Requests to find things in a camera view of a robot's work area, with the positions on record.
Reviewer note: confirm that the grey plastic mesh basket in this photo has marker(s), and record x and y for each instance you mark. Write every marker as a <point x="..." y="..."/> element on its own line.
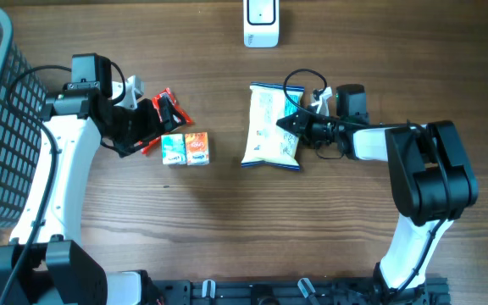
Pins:
<point x="20" y="140"/>

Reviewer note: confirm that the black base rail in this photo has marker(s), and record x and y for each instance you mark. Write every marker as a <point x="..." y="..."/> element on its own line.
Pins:
<point x="351" y="291"/>

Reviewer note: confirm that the white barcode scanner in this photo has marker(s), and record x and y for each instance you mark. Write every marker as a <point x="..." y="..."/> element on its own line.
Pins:
<point x="261" y="23"/>

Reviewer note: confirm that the orange tissue pack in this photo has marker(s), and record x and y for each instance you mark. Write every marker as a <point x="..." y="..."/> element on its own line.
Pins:
<point x="197" y="149"/>

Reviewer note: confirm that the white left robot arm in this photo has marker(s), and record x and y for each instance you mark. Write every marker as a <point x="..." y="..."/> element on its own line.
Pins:
<point x="47" y="144"/>

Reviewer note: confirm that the teal tissue pack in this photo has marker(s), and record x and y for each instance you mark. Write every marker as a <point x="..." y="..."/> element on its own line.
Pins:
<point x="173" y="149"/>

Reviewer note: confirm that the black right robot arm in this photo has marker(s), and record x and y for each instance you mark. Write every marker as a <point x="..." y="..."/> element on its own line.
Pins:
<point x="431" y="178"/>

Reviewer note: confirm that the red snack packet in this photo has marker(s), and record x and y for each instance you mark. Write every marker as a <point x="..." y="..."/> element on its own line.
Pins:
<point x="171" y="115"/>

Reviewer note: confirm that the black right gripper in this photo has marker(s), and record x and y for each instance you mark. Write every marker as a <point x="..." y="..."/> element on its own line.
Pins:
<point x="302" y="127"/>

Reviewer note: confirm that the cream snack bag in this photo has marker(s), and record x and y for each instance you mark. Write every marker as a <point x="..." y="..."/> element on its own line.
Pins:
<point x="267" y="143"/>

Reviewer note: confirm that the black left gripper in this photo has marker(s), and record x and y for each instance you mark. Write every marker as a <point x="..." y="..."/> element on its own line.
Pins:
<point x="152" y="126"/>

